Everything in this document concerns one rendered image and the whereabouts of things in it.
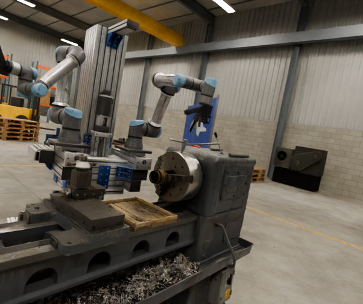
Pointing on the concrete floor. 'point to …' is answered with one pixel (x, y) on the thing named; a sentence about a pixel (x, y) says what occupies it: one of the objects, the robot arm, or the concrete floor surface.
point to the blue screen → (205, 137)
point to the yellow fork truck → (16, 108)
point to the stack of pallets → (14, 129)
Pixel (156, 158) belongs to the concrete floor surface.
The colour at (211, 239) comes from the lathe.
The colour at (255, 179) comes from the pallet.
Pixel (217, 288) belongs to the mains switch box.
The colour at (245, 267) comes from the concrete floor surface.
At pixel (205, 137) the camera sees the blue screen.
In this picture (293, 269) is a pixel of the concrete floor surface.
